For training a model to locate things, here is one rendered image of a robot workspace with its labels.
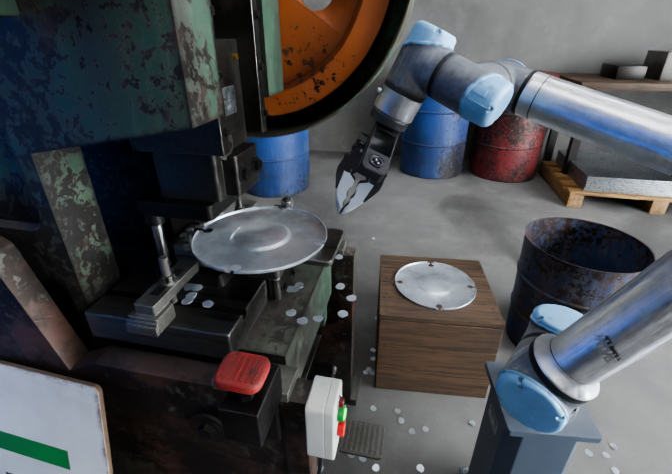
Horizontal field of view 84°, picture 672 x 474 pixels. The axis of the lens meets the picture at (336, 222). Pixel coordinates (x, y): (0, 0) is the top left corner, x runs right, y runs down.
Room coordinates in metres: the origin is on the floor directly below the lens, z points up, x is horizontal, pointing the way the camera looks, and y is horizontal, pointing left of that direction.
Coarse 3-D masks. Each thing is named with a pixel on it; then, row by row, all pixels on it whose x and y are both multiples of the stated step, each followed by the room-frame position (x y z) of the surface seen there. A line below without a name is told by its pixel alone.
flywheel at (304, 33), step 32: (288, 0) 1.09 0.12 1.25; (352, 0) 1.05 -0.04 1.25; (384, 0) 1.00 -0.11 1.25; (288, 32) 1.09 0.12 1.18; (320, 32) 1.07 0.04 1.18; (352, 32) 1.02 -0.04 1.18; (288, 64) 1.09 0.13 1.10; (320, 64) 1.07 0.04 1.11; (352, 64) 1.02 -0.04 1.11; (288, 96) 1.05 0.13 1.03; (320, 96) 1.03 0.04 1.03
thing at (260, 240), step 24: (240, 216) 0.82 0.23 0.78; (264, 216) 0.82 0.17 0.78; (288, 216) 0.82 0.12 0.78; (312, 216) 0.82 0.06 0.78; (192, 240) 0.70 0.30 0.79; (216, 240) 0.70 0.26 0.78; (240, 240) 0.69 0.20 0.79; (264, 240) 0.69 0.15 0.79; (288, 240) 0.70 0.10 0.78; (312, 240) 0.70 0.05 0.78; (216, 264) 0.61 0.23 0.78; (240, 264) 0.61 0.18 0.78; (264, 264) 0.61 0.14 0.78; (288, 264) 0.61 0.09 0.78
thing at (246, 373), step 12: (228, 360) 0.39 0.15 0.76; (240, 360) 0.39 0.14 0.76; (252, 360) 0.39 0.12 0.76; (264, 360) 0.39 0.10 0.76; (216, 372) 0.37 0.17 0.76; (228, 372) 0.37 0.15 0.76; (240, 372) 0.37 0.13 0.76; (252, 372) 0.37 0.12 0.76; (264, 372) 0.37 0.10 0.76; (216, 384) 0.36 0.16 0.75; (228, 384) 0.35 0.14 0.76; (240, 384) 0.35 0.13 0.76; (252, 384) 0.35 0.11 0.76
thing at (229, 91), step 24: (240, 96) 0.79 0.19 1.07; (240, 120) 0.78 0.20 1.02; (240, 144) 0.76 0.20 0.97; (168, 168) 0.68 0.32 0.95; (192, 168) 0.67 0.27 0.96; (216, 168) 0.66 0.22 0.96; (240, 168) 0.69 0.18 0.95; (168, 192) 0.68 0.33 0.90; (192, 192) 0.67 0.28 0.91; (216, 192) 0.66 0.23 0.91; (240, 192) 0.68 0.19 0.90
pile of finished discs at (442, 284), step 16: (400, 272) 1.21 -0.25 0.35; (416, 272) 1.21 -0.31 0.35; (432, 272) 1.21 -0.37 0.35; (448, 272) 1.21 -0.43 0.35; (400, 288) 1.11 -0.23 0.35; (416, 288) 1.11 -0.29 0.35; (432, 288) 1.10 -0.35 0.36; (448, 288) 1.10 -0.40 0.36; (464, 288) 1.11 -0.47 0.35; (432, 304) 1.02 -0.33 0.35; (448, 304) 1.02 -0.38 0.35; (464, 304) 1.02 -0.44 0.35
